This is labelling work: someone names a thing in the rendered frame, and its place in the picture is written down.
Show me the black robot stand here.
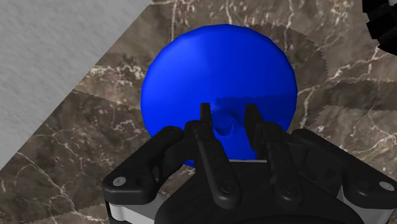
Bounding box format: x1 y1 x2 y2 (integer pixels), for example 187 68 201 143
362 0 397 56

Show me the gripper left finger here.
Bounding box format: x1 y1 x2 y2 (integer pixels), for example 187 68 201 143
101 102 243 211

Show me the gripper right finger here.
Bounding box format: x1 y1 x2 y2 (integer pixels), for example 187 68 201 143
244 104 397 210

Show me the blue round ball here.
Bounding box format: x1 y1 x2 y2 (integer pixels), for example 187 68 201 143
140 23 298 167

